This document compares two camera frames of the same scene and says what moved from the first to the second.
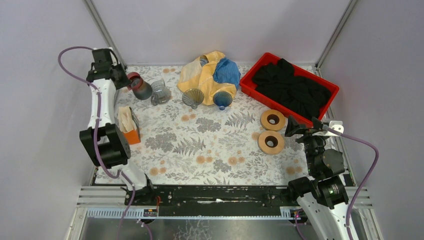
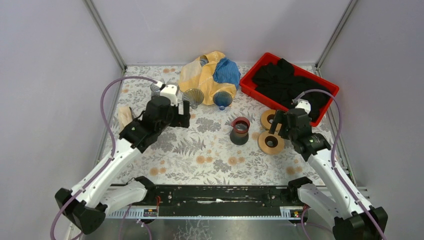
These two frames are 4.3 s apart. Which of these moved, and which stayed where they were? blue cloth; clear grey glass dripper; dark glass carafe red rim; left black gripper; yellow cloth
Moved: left black gripper; dark glass carafe red rim
Stayed: clear grey glass dripper; yellow cloth; blue cloth
